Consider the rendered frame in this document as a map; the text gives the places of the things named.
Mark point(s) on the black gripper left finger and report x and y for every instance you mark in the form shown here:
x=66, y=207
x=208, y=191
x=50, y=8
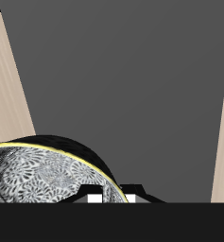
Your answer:
x=91, y=190

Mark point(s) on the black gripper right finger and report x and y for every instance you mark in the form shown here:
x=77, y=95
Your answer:
x=136, y=191

